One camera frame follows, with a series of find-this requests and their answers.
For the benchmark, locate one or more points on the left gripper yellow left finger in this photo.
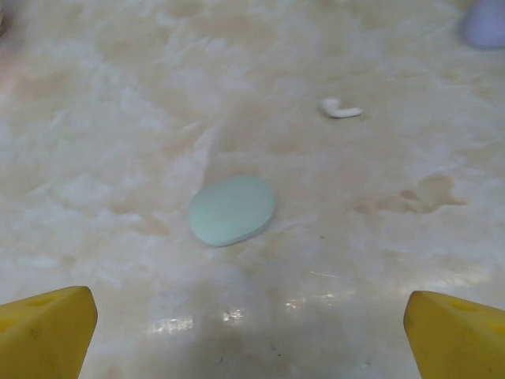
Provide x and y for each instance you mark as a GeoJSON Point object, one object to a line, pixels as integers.
{"type": "Point", "coordinates": [43, 335]}

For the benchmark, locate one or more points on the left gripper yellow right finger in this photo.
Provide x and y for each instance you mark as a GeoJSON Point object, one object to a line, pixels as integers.
{"type": "Point", "coordinates": [461, 339]}

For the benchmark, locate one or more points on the mint green earbud charging case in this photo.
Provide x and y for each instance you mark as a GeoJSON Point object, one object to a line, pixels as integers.
{"type": "Point", "coordinates": [230, 211]}

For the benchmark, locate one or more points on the white earbud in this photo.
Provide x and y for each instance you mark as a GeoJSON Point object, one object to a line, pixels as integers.
{"type": "Point", "coordinates": [339, 113]}

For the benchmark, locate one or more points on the purple earbud charging case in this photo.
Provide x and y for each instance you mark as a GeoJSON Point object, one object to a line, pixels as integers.
{"type": "Point", "coordinates": [487, 23]}

